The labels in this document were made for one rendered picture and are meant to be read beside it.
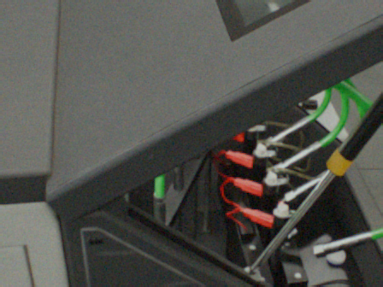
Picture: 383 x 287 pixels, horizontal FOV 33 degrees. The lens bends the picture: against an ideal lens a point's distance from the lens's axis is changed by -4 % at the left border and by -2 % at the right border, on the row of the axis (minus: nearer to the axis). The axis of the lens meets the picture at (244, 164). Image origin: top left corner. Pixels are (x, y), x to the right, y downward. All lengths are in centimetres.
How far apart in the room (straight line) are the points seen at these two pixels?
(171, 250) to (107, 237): 6
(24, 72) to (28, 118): 8
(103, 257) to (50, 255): 5
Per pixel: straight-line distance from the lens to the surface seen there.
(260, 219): 112
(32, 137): 58
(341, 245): 101
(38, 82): 65
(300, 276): 116
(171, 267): 63
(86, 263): 61
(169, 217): 108
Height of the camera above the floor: 184
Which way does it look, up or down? 38 degrees down
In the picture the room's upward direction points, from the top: 5 degrees clockwise
